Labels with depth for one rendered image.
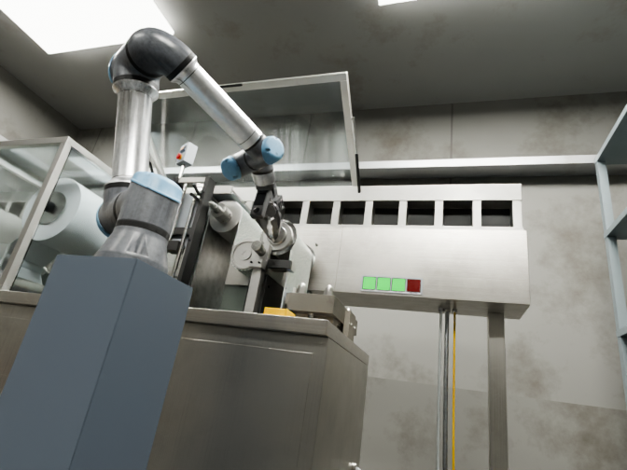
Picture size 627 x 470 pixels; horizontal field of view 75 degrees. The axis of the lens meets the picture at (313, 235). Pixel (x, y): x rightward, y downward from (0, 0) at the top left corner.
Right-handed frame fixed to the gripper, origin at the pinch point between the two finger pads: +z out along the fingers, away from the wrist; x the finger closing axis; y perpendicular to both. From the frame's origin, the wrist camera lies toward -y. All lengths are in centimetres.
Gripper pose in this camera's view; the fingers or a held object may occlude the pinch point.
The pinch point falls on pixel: (271, 237)
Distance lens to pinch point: 151.1
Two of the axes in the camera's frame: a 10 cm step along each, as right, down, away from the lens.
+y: 2.9, -4.5, 8.4
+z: 1.2, 8.9, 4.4
